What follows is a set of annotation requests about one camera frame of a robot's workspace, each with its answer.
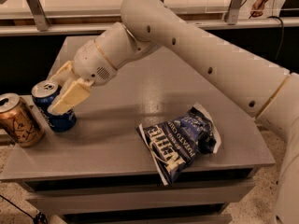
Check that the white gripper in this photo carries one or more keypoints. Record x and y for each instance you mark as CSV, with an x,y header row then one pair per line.
x,y
91,62

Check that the blue pepsi can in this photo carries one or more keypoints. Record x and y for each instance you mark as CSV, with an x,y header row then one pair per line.
x,y
43,94

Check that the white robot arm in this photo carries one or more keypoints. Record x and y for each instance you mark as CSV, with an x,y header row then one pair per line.
x,y
266,91

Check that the orange soda can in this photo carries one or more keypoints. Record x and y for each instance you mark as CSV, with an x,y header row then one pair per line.
x,y
19,121

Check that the person hand in background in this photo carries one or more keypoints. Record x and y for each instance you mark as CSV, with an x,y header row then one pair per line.
x,y
257,9

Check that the grey drawer cabinet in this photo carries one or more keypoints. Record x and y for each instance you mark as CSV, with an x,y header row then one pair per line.
x,y
100,171

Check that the blue kettle chips bag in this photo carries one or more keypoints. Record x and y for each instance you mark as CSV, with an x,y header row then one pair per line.
x,y
174,144

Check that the left metal railing bracket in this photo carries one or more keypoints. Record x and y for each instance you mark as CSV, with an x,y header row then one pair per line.
x,y
40,19

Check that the right metal railing bracket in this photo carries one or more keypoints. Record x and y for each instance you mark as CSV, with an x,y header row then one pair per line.
x,y
231,17

